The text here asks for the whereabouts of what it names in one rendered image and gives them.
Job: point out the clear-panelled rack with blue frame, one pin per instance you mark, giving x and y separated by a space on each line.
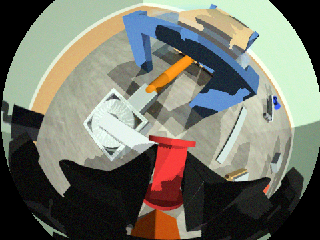
211 22

